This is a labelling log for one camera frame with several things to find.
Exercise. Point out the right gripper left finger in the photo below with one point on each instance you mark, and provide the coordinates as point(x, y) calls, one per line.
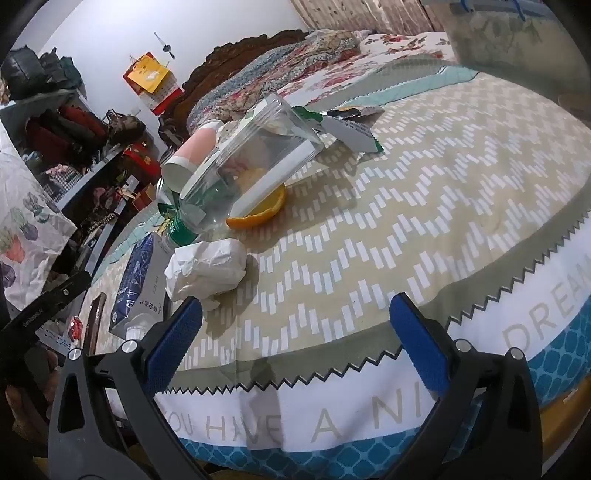
point(84, 440)

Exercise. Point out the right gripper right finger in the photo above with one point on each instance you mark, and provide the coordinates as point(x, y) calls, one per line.
point(486, 422)

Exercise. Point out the blue white tissue pack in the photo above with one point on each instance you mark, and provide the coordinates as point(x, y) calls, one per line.
point(140, 298)

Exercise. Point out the white tissue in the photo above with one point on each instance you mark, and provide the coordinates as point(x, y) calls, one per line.
point(205, 269)

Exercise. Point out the pink white paper cup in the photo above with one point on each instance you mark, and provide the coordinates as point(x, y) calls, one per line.
point(178, 169)

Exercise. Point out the orange peel half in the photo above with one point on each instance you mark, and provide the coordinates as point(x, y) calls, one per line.
point(264, 210)

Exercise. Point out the clear plastic jar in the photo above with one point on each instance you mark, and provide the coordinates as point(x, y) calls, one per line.
point(267, 146)

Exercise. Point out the white snack wrapper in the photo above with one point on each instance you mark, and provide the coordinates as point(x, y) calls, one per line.
point(356, 136)

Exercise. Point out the small silver snack wrapper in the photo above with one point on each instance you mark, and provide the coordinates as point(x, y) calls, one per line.
point(355, 112)

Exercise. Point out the green soda can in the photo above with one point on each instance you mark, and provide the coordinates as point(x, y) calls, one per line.
point(168, 205)

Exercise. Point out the cactus print cloth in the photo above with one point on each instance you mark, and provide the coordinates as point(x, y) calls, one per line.
point(34, 231)

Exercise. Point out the cluttered storage shelf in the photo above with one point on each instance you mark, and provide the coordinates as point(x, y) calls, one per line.
point(82, 161)

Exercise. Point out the carved wooden headboard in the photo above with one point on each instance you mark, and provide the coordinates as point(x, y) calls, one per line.
point(223, 62)

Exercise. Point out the chevron patterned bed quilt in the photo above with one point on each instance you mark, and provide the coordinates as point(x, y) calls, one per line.
point(478, 208)

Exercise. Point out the folded patchwork floral quilt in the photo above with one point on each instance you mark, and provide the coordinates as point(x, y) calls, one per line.
point(270, 72)

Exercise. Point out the floral bed sheet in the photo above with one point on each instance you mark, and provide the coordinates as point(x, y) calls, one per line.
point(376, 50)

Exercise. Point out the lower clear storage bin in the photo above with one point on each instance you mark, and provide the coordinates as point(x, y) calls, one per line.
point(520, 41)

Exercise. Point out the yellow red wall calendar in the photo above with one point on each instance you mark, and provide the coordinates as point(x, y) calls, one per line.
point(152, 82)

